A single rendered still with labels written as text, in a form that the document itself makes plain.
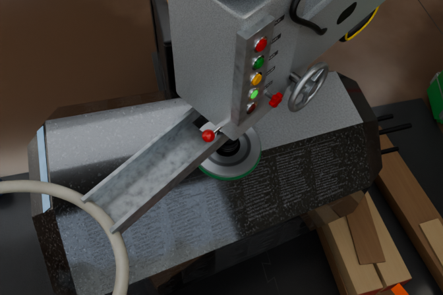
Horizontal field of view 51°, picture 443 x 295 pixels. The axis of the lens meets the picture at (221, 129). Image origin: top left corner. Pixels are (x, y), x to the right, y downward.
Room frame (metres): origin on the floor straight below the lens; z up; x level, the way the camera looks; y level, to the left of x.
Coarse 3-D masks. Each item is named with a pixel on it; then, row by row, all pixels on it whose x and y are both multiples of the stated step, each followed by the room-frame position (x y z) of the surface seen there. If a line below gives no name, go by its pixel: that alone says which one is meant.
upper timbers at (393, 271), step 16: (368, 192) 0.92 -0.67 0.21; (336, 224) 0.77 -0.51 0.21; (336, 240) 0.69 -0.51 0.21; (352, 240) 0.70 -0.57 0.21; (384, 240) 0.70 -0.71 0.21; (336, 256) 0.64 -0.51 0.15; (352, 256) 0.63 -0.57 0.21; (384, 256) 0.63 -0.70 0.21; (400, 256) 0.64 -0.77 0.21; (352, 272) 0.56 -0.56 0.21; (368, 272) 0.56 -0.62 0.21; (384, 272) 0.57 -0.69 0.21; (400, 272) 0.57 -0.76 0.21; (352, 288) 0.50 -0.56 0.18; (368, 288) 0.50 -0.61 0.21; (384, 288) 0.51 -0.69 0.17
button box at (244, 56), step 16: (272, 16) 0.65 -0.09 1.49; (240, 32) 0.60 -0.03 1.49; (256, 32) 0.61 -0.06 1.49; (272, 32) 0.64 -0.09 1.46; (240, 48) 0.59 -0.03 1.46; (240, 64) 0.59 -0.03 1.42; (240, 80) 0.59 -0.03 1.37; (240, 96) 0.59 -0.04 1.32; (256, 96) 0.63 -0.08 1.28; (240, 112) 0.59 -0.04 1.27
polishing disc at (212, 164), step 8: (200, 128) 0.81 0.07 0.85; (208, 128) 0.81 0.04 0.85; (240, 136) 0.79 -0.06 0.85; (248, 136) 0.79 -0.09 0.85; (256, 136) 0.79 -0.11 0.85; (248, 144) 0.76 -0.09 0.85; (256, 144) 0.76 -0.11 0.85; (240, 152) 0.73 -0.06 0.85; (248, 152) 0.73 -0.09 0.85; (256, 152) 0.73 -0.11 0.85; (208, 160) 0.70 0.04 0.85; (216, 160) 0.70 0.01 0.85; (224, 160) 0.70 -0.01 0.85; (232, 160) 0.70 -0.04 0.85; (240, 160) 0.70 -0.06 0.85; (248, 160) 0.70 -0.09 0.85; (256, 160) 0.70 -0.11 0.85; (208, 168) 0.67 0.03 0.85; (216, 168) 0.67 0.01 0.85; (224, 168) 0.67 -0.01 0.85; (232, 168) 0.67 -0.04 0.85; (240, 168) 0.67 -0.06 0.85; (248, 168) 0.67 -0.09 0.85; (224, 176) 0.65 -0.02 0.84; (232, 176) 0.65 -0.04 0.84
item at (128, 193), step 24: (192, 120) 0.72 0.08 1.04; (168, 144) 0.64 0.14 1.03; (192, 144) 0.64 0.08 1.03; (216, 144) 0.63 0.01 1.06; (120, 168) 0.54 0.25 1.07; (144, 168) 0.57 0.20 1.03; (168, 168) 0.57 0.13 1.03; (192, 168) 0.57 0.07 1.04; (96, 192) 0.48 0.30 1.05; (120, 192) 0.50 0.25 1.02; (144, 192) 0.50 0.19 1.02; (168, 192) 0.50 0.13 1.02; (120, 216) 0.43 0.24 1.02
